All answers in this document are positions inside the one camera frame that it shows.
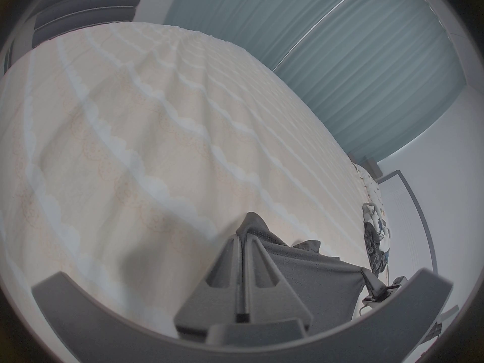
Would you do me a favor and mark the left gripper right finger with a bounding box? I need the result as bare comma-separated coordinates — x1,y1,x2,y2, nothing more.
243,237,312,330

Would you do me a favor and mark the bed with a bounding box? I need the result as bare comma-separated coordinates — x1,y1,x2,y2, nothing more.
0,21,439,336

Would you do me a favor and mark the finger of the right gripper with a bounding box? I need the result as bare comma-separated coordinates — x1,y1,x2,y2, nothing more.
361,268,388,298

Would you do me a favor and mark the white printed pillow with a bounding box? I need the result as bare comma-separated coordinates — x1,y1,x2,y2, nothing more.
355,163,386,218

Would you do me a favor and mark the black T-shirt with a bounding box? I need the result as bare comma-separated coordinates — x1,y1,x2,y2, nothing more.
235,212,375,322

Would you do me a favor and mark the black chest of drawers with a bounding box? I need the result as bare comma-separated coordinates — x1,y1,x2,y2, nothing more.
32,0,142,48

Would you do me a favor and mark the pile of clothes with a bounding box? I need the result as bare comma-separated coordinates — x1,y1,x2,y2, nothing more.
362,202,394,258

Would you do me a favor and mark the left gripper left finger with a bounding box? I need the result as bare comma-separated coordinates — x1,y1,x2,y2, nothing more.
173,237,243,330

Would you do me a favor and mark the grey bedside table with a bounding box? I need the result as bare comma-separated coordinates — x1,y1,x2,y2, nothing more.
350,154,384,182

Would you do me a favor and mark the blue-green curtain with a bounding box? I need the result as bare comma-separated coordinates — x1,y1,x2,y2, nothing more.
273,0,467,163
163,0,373,71

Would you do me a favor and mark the black satin garment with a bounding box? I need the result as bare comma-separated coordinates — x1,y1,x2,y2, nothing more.
364,222,388,276

